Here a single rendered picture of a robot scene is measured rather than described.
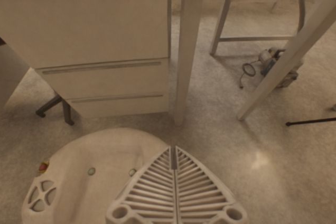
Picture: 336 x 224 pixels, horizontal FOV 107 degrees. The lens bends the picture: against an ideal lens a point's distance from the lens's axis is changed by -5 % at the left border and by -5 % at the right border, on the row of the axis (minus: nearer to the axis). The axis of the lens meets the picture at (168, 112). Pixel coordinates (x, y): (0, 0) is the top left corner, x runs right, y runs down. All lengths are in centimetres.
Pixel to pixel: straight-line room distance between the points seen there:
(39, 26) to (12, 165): 98
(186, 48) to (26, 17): 46
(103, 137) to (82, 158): 12
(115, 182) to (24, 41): 55
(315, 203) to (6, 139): 203
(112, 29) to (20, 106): 128
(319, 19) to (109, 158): 90
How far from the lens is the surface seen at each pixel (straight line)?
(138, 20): 46
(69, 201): 64
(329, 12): 69
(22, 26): 58
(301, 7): 145
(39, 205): 66
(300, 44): 73
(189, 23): 46
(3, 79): 139
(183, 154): 17
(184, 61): 53
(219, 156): 94
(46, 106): 132
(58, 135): 122
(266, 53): 155
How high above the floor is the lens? 86
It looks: 58 degrees down
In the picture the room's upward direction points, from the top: 1 degrees counter-clockwise
